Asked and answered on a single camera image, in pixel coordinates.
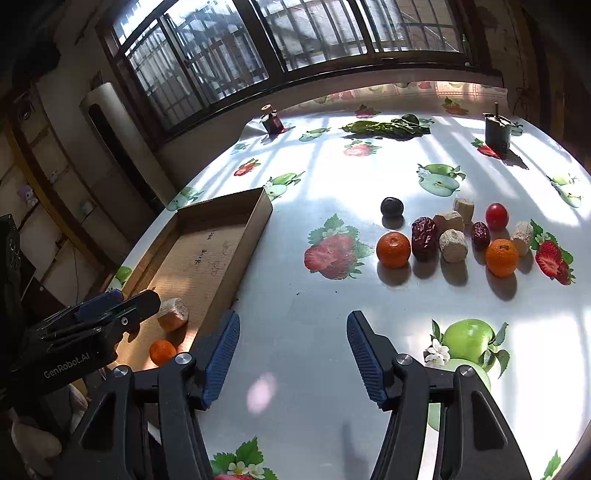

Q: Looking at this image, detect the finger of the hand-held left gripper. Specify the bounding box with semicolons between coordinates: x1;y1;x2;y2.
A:
104;290;161;333
76;290;125;322

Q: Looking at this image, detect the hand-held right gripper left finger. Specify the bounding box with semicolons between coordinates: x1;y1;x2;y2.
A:
65;310;242;480

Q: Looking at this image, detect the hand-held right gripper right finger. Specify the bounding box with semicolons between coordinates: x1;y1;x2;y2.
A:
346;310;532;480

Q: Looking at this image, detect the orange tangerine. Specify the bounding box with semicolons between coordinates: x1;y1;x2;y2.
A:
376;232;411;268
149;340;177;367
486;239;519;278

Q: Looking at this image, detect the shallow cardboard box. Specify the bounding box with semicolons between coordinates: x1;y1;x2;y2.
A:
95;187;274;384

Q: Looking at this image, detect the large red date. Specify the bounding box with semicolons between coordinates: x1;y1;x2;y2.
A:
411;216;439;262

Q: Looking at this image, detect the small red date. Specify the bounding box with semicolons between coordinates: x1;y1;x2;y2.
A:
471;222;491;251

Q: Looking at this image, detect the red cherry tomato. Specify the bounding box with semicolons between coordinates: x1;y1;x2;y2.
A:
485;203;509;231

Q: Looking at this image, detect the pale fuzzy clothing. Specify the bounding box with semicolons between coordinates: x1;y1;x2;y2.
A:
10;385;89;477

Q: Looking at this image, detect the black screen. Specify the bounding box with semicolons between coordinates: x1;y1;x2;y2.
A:
0;215;23;319

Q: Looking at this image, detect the white standing air conditioner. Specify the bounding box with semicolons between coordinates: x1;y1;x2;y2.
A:
79;82;178;213

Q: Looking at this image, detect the small dark jar with lid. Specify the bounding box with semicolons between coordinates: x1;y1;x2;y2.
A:
260;104;283;136

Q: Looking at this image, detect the green leafy vegetable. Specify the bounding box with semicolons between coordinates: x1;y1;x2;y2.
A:
342;113;432;140

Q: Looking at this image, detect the dark table clamp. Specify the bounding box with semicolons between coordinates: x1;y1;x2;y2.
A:
483;102;513;153

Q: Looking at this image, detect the barred window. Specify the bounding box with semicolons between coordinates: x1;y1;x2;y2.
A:
95;0;490;139

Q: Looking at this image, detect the wooden wall shelf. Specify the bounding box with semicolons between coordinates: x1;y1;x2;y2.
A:
0;106;98;278

